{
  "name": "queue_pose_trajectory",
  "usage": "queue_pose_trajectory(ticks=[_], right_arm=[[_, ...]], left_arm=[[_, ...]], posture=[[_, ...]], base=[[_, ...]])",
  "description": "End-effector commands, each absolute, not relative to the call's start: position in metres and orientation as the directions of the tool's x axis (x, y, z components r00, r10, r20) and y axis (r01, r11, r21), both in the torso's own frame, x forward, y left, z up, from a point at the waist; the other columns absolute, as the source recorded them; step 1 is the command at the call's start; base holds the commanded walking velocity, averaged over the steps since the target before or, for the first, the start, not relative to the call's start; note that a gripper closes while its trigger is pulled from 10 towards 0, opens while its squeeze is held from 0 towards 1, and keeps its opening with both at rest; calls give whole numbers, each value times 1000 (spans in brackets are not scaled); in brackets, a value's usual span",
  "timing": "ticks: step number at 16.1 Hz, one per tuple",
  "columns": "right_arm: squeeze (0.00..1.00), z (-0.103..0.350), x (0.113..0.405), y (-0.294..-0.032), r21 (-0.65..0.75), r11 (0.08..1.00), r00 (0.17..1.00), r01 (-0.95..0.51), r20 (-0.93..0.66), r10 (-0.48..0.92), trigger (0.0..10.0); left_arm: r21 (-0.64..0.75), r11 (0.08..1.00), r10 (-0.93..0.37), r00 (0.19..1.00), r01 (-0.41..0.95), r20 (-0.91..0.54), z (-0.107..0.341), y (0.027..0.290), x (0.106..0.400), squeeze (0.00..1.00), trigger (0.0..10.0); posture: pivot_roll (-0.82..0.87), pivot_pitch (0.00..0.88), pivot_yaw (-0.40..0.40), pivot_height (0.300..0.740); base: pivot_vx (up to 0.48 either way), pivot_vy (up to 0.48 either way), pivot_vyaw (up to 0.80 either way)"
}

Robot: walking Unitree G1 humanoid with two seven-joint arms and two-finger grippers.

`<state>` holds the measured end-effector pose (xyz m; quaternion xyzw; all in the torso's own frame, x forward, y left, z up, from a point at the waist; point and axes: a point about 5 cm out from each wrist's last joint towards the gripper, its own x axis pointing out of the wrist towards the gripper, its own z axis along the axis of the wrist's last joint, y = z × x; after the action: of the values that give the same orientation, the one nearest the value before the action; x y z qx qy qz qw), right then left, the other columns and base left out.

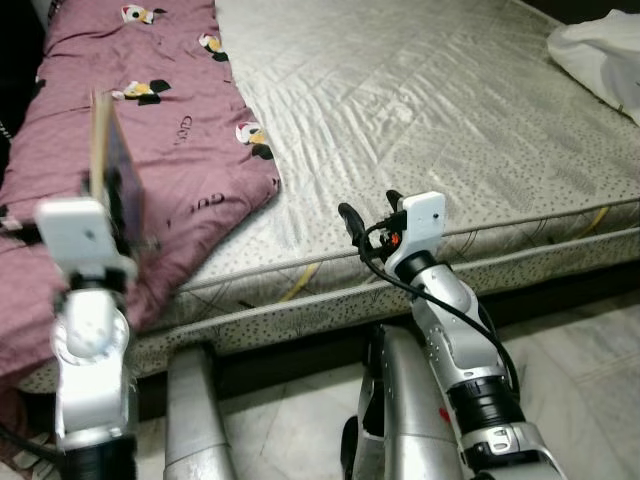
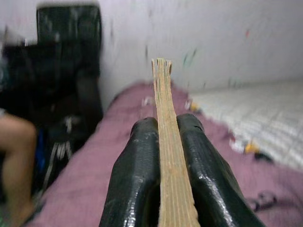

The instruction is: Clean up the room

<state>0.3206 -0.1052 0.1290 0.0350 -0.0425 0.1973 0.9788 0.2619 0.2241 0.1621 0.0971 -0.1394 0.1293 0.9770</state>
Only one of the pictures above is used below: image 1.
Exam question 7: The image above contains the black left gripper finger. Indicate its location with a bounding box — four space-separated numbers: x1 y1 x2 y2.
100 170 131 233

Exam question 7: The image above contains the colourful square picture book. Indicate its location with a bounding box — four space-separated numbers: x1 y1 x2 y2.
88 88 146 266

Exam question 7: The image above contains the white pillow with green tree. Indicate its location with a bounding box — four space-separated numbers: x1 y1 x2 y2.
547 10 640 126

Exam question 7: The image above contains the purple cartoon print blanket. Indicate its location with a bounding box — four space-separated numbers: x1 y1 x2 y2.
0 0 283 381

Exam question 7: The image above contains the white quilted mattress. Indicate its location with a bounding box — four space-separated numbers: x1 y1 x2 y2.
20 0 640 396

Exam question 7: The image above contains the silver right robot leg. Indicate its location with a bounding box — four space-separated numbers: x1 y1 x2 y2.
340 325 466 480

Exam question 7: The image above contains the silver robot leg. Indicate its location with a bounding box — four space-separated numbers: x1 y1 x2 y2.
340 325 466 480
163 342 241 480

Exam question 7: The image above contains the silver left robot leg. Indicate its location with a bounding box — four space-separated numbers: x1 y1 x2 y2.
163 342 241 480

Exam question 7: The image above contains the dark tufted headboard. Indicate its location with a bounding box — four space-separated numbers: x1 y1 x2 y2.
520 0 640 26

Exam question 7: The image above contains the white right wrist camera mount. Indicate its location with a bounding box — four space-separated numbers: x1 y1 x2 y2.
388 192 446 271

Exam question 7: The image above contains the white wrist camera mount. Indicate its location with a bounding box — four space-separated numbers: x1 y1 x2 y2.
388 192 446 271
35 197 136 291

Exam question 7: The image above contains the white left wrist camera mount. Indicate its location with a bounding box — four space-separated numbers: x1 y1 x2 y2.
35 197 136 291

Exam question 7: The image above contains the black bed frame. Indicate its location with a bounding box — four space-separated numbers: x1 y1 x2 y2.
125 255 640 421

